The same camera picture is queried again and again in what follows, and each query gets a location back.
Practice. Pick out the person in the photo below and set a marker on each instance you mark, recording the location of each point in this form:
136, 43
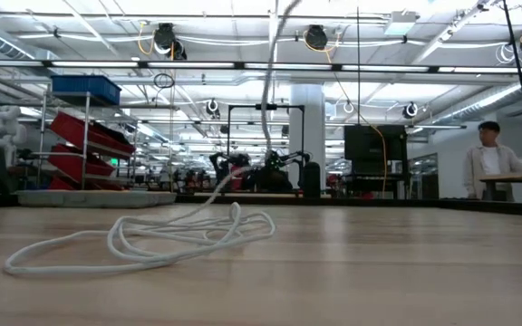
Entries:
274, 181
490, 163

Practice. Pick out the long ceiling light strip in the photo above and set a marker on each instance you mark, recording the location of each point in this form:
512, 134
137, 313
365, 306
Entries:
188, 64

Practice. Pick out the red slanted storage bin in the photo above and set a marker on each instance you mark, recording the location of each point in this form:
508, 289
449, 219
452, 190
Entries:
80, 131
70, 163
61, 183

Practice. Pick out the white ceiling box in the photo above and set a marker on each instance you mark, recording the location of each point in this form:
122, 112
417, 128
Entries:
401, 22

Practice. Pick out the black background station frame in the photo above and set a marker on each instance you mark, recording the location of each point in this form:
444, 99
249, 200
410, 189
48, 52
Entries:
265, 106

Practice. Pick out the black cylindrical bin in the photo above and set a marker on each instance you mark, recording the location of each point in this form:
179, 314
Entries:
312, 181

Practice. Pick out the black monitor on stand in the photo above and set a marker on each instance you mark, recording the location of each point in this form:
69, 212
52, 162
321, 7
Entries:
374, 145

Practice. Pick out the wooden background table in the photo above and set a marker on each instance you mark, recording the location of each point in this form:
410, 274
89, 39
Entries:
515, 176

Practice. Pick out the metal bin rack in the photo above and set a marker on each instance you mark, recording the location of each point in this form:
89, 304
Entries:
42, 136

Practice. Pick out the blue bin on rack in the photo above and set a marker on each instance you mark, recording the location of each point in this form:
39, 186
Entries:
84, 88

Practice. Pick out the white robot figure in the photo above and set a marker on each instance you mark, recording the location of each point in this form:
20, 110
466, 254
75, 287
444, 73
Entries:
5, 131

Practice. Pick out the grey plastic tool case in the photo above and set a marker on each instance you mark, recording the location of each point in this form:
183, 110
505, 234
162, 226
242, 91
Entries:
93, 199

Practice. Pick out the black background robot arm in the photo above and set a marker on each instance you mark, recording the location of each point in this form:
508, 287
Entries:
292, 158
225, 167

